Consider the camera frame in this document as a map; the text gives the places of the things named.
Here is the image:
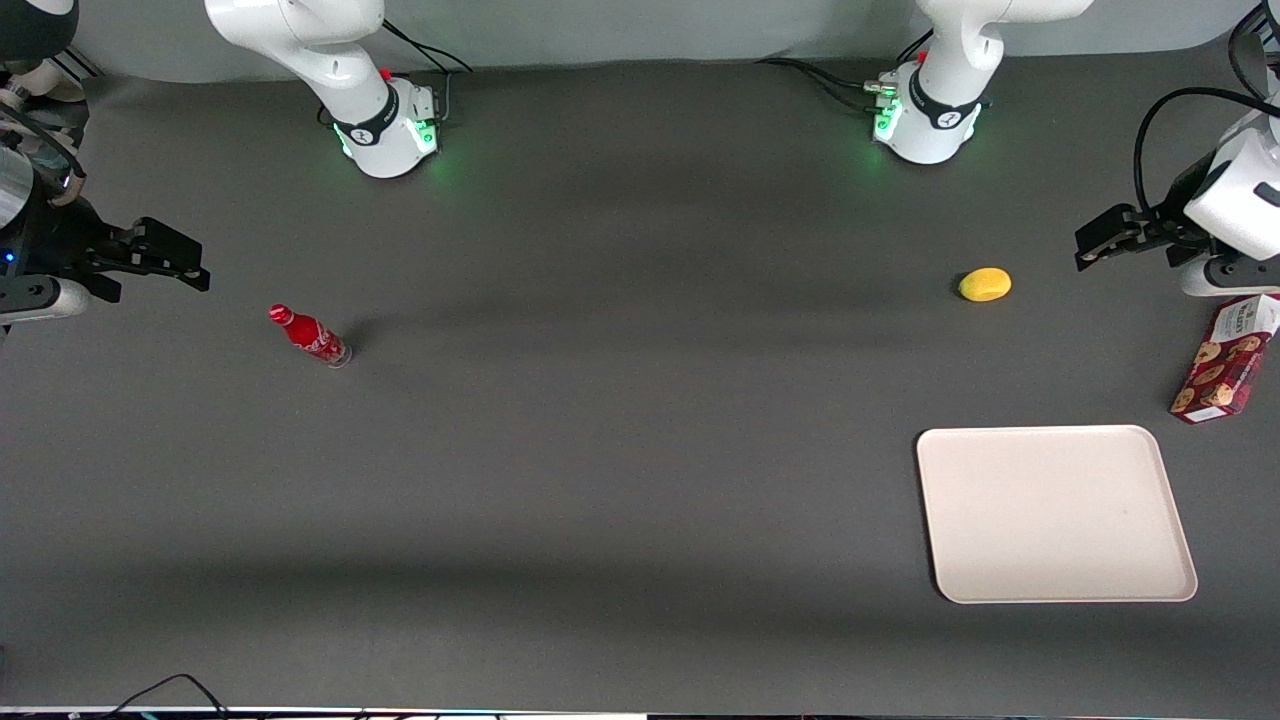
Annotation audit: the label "red cookie box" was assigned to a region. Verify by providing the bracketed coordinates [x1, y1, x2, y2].
[1169, 293, 1280, 426]

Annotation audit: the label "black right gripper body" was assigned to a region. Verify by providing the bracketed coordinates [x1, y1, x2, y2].
[0, 185, 122, 304]

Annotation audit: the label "beige plastic tray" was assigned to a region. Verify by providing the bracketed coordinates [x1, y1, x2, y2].
[916, 425, 1199, 605]

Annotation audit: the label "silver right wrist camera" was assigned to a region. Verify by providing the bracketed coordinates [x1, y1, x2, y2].
[0, 277, 93, 324]

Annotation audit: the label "black table edge cable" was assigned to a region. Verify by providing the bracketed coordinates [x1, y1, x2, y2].
[98, 673, 233, 720]

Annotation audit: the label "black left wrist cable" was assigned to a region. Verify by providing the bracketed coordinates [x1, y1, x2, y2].
[1133, 86, 1280, 213]

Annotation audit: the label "black right arm base cable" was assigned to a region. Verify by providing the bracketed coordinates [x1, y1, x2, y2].
[380, 18, 474, 123]

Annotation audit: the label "black left arm base cables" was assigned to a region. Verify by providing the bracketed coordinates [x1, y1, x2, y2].
[755, 28, 936, 113]

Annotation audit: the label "red cola bottle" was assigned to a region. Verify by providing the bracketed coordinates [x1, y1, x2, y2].
[267, 304, 353, 369]

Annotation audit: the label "yellow lemon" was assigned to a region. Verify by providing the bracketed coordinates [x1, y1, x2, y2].
[958, 267, 1013, 303]

